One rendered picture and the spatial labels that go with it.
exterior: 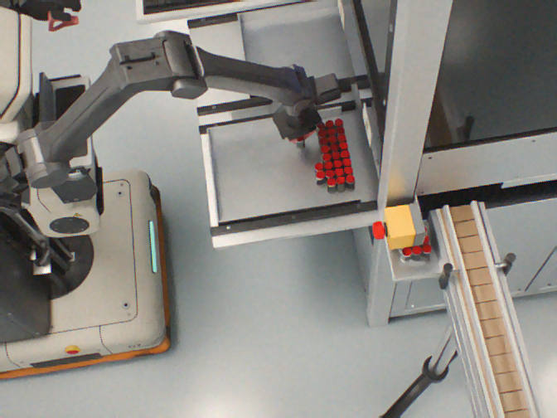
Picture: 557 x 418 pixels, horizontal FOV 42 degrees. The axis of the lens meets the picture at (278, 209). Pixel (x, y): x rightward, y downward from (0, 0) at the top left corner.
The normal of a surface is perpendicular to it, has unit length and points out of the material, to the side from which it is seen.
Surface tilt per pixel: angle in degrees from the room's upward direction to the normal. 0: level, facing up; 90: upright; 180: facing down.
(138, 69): 24
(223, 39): 0
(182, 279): 0
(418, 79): 90
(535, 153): 90
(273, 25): 0
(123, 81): 49
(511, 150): 90
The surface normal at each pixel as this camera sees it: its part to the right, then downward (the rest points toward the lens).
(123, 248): -0.08, -0.42
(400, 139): 0.14, 0.89
